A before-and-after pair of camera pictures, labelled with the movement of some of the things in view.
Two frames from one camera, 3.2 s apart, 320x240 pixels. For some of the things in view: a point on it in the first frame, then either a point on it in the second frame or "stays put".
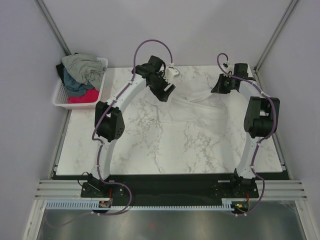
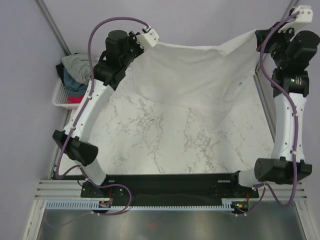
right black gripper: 219,88 to 289,33
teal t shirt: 73,88 stays put
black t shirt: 60,70 stays put
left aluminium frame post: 47,18 stays put
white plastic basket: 60,95 stays put
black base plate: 169,186 stays put
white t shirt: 193,99 to 202,78
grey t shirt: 87,69 stays put
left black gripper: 162,95 to 132,38
